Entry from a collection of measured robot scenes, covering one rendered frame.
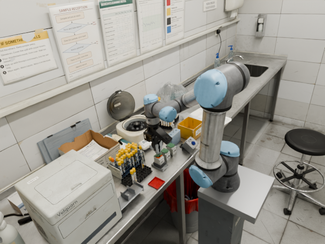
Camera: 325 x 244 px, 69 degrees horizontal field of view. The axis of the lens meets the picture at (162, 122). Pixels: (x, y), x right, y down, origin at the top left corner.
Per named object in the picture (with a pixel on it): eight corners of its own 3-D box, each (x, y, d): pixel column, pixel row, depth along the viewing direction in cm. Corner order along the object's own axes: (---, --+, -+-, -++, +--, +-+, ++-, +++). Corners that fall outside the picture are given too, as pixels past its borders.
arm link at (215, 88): (227, 178, 110) (249, 68, 79) (205, 196, 102) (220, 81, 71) (207, 164, 118) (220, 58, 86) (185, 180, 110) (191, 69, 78)
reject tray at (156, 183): (157, 190, 126) (157, 189, 126) (147, 184, 130) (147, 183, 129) (165, 182, 130) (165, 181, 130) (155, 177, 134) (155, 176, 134)
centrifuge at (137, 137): (140, 155, 152) (137, 140, 146) (114, 138, 171) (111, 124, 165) (167, 139, 166) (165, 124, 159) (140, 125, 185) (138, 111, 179)
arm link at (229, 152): (243, 166, 116) (245, 144, 109) (226, 180, 109) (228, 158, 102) (223, 155, 124) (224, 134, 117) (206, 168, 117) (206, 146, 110)
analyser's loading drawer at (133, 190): (115, 218, 110) (112, 211, 107) (105, 212, 114) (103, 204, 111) (144, 190, 124) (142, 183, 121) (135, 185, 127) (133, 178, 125)
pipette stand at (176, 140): (174, 150, 154) (173, 137, 149) (165, 147, 158) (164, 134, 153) (182, 142, 161) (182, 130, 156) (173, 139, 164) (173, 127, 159)
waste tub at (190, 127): (193, 143, 160) (193, 130, 155) (177, 136, 168) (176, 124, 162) (203, 133, 168) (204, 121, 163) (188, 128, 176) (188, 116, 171)
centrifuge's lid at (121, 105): (106, 96, 156) (99, 94, 162) (115, 129, 167) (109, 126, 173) (131, 85, 169) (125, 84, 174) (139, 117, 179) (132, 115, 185)
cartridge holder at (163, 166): (162, 171, 138) (162, 167, 136) (151, 165, 143) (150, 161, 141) (168, 166, 141) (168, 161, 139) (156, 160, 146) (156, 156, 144)
